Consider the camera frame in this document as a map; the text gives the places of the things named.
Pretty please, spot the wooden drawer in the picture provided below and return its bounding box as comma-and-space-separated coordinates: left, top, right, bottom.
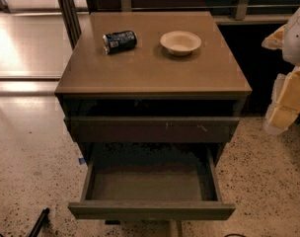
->
68, 150, 236, 221

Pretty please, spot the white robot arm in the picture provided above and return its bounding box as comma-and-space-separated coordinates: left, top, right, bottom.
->
262, 7, 300, 135

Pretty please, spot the brown wooden drawer cabinet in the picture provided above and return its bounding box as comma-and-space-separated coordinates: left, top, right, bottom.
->
55, 12, 252, 160

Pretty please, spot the top drawer front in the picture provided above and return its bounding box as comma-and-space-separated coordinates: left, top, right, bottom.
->
64, 117, 239, 143

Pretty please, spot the white paper bowl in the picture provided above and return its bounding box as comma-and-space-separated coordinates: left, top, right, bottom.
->
160, 31, 201, 56

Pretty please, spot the dark blue soda can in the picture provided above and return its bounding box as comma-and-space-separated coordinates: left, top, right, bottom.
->
103, 31, 137, 54

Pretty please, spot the blue tape piece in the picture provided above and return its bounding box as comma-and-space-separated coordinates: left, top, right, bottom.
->
79, 158, 86, 165

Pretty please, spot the black floor marker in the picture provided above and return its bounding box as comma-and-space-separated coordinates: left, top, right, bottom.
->
105, 220, 120, 225

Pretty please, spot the black rod on floor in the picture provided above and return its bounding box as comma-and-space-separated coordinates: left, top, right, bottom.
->
28, 207, 50, 237

